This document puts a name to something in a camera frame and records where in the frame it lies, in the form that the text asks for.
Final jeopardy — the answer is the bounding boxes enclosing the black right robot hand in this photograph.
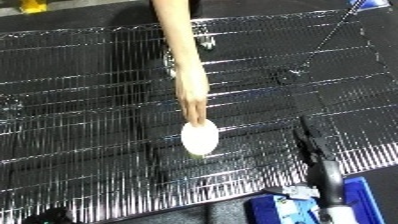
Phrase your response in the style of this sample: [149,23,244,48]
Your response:
[261,115,349,208]

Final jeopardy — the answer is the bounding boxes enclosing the person's hand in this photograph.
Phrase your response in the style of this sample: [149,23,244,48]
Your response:
[172,74,212,128]

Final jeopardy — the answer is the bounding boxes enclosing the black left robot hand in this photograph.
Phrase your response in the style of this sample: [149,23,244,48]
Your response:
[21,206,80,224]

